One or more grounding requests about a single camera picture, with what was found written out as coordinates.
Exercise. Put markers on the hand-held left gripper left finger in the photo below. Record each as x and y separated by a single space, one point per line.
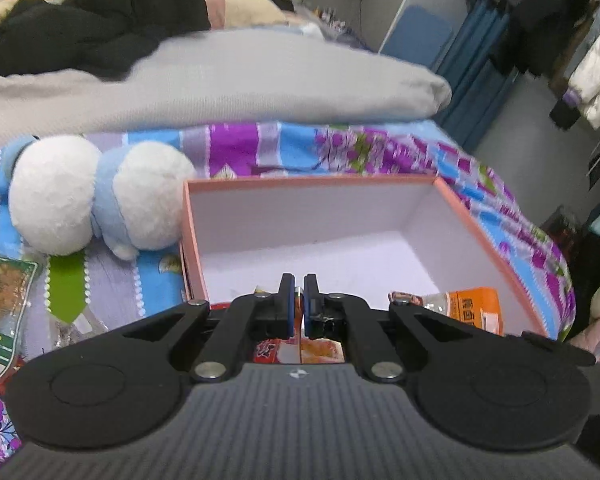
291 305

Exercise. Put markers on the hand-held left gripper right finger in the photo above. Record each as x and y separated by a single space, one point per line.
307 305

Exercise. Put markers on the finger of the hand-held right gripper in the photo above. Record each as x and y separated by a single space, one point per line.
560 350

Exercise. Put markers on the pink cardboard box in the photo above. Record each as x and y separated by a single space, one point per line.
330 230

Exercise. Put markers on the green label snack packet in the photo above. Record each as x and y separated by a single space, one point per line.
5 280

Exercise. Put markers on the pale orange snack packet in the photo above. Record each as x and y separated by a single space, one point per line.
320 351

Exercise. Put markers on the orange label snack packet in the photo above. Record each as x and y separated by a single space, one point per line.
472 307

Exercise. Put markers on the floral striped bedsheet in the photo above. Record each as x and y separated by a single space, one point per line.
260 145

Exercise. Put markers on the clear packet with green top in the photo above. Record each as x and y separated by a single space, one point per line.
67 285

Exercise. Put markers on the grey blanket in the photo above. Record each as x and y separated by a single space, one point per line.
280 80

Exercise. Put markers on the white and blue plush toy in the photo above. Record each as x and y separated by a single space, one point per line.
50 195

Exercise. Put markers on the row of small bottles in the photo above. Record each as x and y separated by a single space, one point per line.
335 27

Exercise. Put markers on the hanging white puffer jacket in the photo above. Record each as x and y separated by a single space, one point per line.
597 70

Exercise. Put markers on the blue curtain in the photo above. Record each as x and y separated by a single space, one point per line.
475 70

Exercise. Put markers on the cream pillow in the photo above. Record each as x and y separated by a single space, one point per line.
250 10

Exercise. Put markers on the pink pillow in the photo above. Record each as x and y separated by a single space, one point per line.
215 7

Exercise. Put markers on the hanging black coat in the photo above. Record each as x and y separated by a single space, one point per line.
540 15

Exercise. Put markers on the black jacket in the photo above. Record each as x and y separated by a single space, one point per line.
105 20

